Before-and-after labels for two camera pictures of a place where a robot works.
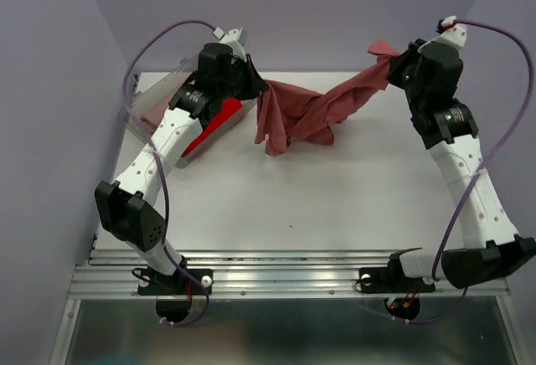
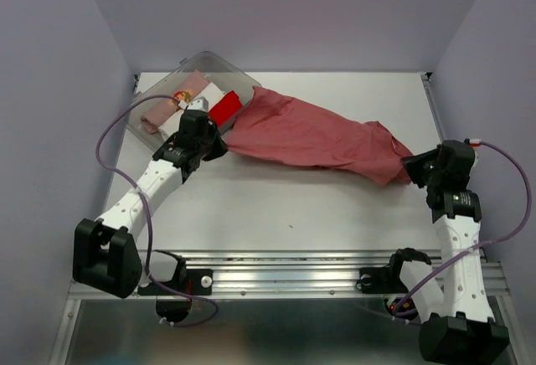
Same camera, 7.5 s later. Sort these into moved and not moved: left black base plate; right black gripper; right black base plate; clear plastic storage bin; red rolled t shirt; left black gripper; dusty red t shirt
Moved: left black gripper; right black gripper; dusty red t shirt
Not moved: right black base plate; clear plastic storage bin; red rolled t shirt; left black base plate
